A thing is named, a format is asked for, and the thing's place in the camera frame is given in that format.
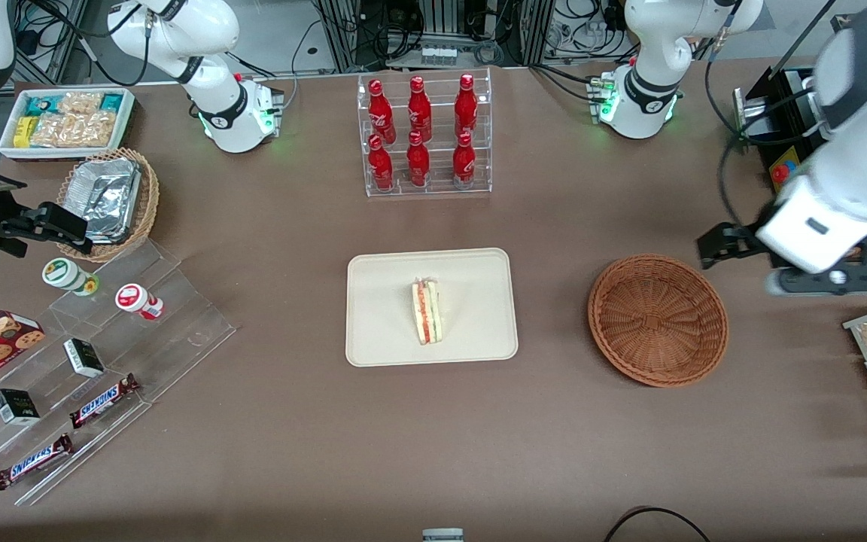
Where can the Snickers chocolate bar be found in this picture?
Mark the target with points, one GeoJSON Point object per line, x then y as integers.
{"type": "Point", "coordinates": [102, 401]}
{"type": "Point", "coordinates": [33, 462]}

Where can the white power strip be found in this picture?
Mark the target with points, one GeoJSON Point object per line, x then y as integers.
{"type": "Point", "coordinates": [439, 56]}

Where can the triangular sandwich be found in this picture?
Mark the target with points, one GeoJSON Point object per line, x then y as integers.
{"type": "Point", "coordinates": [427, 316]}

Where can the round brown wicker basket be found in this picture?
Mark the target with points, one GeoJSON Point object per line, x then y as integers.
{"type": "Point", "coordinates": [629, 354]}

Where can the yellow snack packet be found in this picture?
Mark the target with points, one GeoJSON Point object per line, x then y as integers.
{"type": "Point", "coordinates": [24, 132]}

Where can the clear acrylic bottle rack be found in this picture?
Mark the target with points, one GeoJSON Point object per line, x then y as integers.
{"type": "Point", "coordinates": [437, 190]}

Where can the teal snack packet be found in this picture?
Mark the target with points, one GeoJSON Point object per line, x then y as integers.
{"type": "Point", "coordinates": [111, 102]}
{"type": "Point", "coordinates": [41, 105]}

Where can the beige rectangular serving tray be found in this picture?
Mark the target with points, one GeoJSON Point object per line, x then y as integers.
{"type": "Point", "coordinates": [381, 316]}

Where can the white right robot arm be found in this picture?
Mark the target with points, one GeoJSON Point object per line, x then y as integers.
{"type": "Point", "coordinates": [215, 113]}

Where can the clear acrylic step display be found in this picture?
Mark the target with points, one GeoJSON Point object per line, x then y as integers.
{"type": "Point", "coordinates": [177, 331]}

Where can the green lid yogurt cup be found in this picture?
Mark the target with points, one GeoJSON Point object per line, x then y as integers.
{"type": "Point", "coordinates": [65, 275]}

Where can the aluminium frame rack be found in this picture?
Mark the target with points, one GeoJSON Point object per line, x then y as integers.
{"type": "Point", "coordinates": [339, 38]}

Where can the red lid yogurt cup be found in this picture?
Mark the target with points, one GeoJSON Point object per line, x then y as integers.
{"type": "Point", "coordinates": [132, 297]}

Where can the aluminium foil container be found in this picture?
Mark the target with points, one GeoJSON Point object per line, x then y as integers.
{"type": "Point", "coordinates": [106, 199]}

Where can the black yellow food warmer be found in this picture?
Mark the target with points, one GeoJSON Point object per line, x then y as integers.
{"type": "Point", "coordinates": [783, 154]}

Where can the light wicker basket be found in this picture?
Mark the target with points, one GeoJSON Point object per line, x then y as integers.
{"type": "Point", "coordinates": [149, 203]}

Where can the clear cracker bag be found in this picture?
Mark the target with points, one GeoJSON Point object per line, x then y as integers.
{"type": "Point", "coordinates": [72, 130]}
{"type": "Point", "coordinates": [80, 103]}

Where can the red soda bottle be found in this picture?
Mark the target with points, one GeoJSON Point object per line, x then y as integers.
{"type": "Point", "coordinates": [418, 162]}
{"type": "Point", "coordinates": [419, 111]}
{"type": "Point", "coordinates": [381, 113]}
{"type": "Point", "coordinates": [381, 164]}
{"type": "Point", "coordinates": [463, 162]}
{"type": "Point", "coordinates": [466, 107]}

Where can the white rectangular snack bin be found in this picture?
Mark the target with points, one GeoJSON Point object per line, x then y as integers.
{"type": "Point", "coordinates": [126, 113]}

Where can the small black carton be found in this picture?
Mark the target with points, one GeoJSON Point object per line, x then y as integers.
{"type": "Point", "coordinates": [83, 359]}
{"type": "Point", "coordinates": [16, 408]}

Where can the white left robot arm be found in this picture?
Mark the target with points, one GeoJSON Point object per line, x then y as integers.
{"type": "Point", "coordinates": [652, 90]}

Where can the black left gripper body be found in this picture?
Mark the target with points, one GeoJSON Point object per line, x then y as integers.
{"type": "Point", "coordinates": [742, 235]}

